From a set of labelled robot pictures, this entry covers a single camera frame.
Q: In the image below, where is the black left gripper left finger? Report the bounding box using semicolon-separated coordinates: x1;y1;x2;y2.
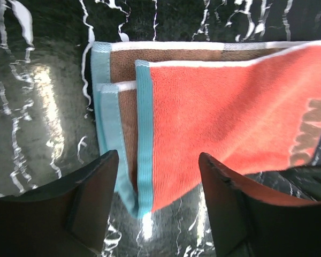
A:
0;150;119;256

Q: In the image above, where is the brown towel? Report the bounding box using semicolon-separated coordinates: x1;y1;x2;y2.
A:
91;40;321;218

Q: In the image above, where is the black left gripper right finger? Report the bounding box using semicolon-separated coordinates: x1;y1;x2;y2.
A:
198;153;321;256

